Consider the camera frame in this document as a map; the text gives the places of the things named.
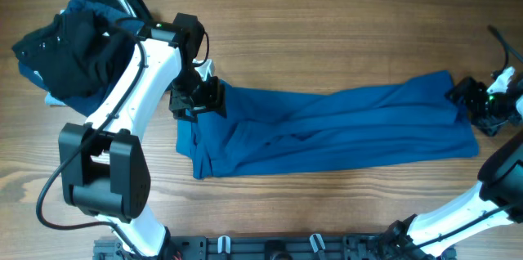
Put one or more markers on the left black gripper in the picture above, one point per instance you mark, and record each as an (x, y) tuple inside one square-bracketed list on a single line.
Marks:
[(213, 100)]

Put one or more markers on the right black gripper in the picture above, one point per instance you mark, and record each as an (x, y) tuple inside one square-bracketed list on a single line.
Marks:
[(477, 90)]

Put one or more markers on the blue polo shirt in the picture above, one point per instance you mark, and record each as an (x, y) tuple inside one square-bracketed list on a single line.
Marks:
[(271, 132)]

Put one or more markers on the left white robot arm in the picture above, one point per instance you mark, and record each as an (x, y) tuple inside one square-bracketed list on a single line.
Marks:
[(102, 168)]

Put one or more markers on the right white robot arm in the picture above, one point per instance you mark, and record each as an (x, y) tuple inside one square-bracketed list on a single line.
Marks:
[(495, 199)]

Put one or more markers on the pile of dark clothes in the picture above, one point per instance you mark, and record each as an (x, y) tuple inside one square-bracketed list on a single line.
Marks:
[(79, 57)]

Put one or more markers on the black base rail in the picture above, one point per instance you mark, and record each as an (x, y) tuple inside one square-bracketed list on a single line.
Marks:
[(312, 247)]

